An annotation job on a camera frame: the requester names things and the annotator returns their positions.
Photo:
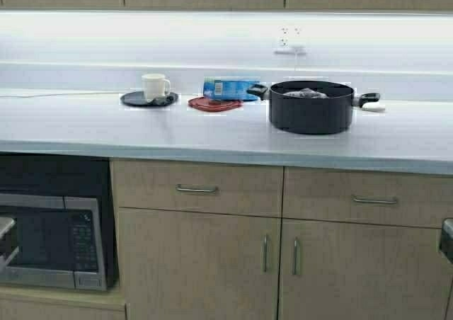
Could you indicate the black cooking pot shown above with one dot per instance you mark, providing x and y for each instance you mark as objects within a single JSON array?
[{"x": 310, "y": 116}]

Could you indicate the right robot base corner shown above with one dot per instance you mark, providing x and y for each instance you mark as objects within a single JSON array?
[{"x": 446, "y": 239}]

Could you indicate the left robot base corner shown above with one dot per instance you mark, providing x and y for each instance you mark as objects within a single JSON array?
[{"x": 9, "y": 241}]

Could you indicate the grey cloth in pot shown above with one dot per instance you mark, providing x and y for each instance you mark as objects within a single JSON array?
[{"x": 306, "y": 93}]

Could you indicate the left lower drawer front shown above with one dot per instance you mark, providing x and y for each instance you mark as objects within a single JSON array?
[{"x": 191, "y": 187}]

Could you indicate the drawer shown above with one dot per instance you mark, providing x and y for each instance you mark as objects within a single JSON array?
[
  {"x": 191, "y": 187},
  {"x": 400, "y": 199}
]

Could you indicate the red plastic lid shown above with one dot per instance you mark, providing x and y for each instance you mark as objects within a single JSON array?
[{"x": 213, "y": 106}]

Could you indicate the blue zip bag box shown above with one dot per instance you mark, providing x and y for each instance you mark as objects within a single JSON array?
[{"x": 229, "y": 88}]

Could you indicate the white mug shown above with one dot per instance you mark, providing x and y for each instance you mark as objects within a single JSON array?
[{"x": 155, "y": 86}]

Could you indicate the dark round plate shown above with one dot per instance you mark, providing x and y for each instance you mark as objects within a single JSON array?
[{"x": 137, "y": 99}]

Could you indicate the right lower drawer front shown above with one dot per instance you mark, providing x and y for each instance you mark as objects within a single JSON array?
[{"x": 400, "y": 199}]

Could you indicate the white frying pan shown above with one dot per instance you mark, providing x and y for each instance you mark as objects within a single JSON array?
[{"x": 375, "y": 107}]

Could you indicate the stainless steel microwave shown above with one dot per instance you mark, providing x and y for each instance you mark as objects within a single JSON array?
[{"x": 63, "y": 242}]

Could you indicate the white wall outlet plate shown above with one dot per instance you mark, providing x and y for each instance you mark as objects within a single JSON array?
[{"x": 288, "y": 36}]

